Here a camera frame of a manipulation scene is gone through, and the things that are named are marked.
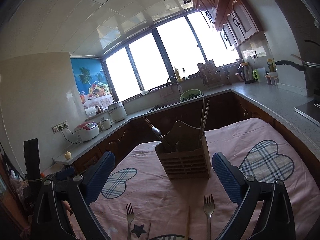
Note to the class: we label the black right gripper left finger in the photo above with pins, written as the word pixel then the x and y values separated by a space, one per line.
pixel 50 220

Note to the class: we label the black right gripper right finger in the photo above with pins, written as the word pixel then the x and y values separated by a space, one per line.
pixel 276 219

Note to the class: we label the silver spoon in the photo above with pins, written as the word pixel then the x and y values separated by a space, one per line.
pixel 165 143

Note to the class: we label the dark chopstick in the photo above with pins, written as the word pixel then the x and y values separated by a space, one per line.
pixel 204 119

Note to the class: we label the kitchen faucet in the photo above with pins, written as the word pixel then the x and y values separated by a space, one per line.
pixel 175 81

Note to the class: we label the person's left hand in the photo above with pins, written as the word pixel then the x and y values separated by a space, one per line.
pixel 67 207

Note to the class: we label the white red rice cooker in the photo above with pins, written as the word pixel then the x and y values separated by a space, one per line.
pixel 87 131

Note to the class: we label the silver fork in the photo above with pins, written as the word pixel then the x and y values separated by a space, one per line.
pixel 208 207
pixel 130 218

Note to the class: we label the pink heart-patterned tablecloth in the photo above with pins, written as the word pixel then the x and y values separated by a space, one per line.
pixel 160 205

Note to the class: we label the small white pot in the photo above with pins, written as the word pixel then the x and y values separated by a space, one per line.
pixel 105 124

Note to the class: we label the light wooden chopstick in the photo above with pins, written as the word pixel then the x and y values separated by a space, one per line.
pixel 187 228

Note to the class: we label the white tall rice cooker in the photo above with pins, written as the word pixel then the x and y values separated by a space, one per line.
pixel 117 111

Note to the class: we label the tropical fruit poster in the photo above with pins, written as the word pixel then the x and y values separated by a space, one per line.
pixel 91 83

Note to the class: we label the wooden utensil holder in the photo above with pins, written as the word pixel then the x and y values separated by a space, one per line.
pixel 187 155

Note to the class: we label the chopstick in holder right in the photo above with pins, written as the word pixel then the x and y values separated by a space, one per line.
pixel 201 117

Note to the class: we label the chopstick in holder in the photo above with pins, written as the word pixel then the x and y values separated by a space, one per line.
pixel 201 117
pixel 152 126

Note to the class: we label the chopstick in holder left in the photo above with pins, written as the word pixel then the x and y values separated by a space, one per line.
pixel 152 126

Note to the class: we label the steel electric kettle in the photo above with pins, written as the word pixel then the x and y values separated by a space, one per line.
pixel 245 72

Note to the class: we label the green colander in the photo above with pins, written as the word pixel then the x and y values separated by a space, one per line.
pixel 190 94

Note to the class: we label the wooden knife block rack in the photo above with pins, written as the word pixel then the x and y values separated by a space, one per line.
pixel 210 74

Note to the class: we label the upper wooden cabinets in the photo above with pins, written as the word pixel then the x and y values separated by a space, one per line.
pixel 234 19

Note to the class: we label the wall power socket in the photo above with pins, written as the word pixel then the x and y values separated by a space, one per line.
pixel 60 126

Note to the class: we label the green handled white mug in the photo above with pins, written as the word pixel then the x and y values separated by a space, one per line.
pixel 259 75

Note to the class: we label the black wok with handle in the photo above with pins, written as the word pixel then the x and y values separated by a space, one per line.
pixel 300 75

